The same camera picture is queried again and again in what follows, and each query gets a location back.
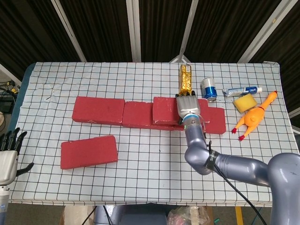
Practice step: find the blue and white can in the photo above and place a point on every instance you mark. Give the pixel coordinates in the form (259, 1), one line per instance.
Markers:
(209, 90)

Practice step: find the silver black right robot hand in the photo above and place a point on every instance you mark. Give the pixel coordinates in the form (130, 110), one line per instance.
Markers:
(188, 104)

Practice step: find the yellow table leg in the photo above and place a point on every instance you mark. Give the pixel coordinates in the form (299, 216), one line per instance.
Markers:
(239, 215)

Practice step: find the white frame post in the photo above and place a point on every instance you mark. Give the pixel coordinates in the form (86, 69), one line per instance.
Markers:
(187, 30)
(134, 30)
(264, 30)
(70, 32)

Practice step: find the yellow sponge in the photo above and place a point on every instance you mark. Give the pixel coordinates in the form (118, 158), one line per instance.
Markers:
(245, 103)

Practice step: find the white blue toothpaste tube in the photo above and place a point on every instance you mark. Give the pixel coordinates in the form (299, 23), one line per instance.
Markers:
(241, 91)

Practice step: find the white sack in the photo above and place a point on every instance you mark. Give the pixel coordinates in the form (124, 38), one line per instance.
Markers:
(75, 215)

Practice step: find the red brick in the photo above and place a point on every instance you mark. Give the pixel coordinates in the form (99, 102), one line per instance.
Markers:
(164, 109)
(216, 120)
(137, 114)
(98, 110)
(89, 152)

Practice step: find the black electronics box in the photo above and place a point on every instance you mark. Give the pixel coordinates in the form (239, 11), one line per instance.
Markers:
(5, 105)

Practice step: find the blue table underlay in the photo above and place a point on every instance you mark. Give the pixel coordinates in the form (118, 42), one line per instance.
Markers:
(17, 105)

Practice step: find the gold foil package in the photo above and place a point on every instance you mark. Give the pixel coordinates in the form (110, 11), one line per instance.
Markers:
(185, 79)

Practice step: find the white black grid tablecloth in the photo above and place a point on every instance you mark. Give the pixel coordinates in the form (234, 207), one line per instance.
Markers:
(145, 178)

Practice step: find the clear plastic bag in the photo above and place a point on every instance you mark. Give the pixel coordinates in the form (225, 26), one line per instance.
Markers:
(187, 216)

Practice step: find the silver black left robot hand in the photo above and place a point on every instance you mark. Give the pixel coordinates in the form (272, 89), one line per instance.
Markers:
(7, 161)

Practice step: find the orange rubber chicken toy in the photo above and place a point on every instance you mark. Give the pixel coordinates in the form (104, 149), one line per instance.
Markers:
(253, 118)

